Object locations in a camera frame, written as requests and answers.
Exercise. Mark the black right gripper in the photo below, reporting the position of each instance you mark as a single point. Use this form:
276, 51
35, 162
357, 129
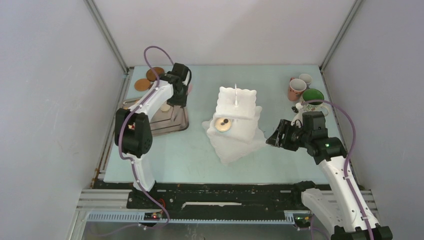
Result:
276, 139

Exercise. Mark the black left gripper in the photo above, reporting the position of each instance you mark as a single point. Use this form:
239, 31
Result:
181, 102

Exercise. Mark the white three-tier cake stand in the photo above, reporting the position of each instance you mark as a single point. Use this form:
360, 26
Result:
244, 137

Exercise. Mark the white chocolate-hole donut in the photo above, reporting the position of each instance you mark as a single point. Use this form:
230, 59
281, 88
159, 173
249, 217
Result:
223, 124

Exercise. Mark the pink-tipped metal tongs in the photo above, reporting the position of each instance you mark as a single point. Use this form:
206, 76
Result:
177, 108

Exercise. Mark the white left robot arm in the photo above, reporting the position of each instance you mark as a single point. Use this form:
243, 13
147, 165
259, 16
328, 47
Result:
135, 149

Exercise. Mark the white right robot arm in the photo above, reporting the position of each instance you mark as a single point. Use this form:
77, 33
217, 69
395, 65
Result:
350, 218

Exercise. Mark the dark brown round coaster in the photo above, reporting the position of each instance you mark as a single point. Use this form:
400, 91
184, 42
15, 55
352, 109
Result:
153, 73

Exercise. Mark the light brown round coaster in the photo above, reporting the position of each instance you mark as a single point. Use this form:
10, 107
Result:
142, 84

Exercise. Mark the metal serving tray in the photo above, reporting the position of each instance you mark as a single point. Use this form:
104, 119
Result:
160, 124

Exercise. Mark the pink mug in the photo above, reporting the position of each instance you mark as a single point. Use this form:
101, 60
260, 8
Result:
295, 89

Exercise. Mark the green-inside floral mug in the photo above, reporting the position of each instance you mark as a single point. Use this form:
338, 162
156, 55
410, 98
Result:
313, 94

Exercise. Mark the small white cup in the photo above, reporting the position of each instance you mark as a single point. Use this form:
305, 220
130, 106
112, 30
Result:
306, 78

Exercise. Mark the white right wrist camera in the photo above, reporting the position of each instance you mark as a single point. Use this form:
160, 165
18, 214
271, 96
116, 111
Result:
298, 118

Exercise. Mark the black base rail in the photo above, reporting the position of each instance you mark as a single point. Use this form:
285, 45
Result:
223, 202

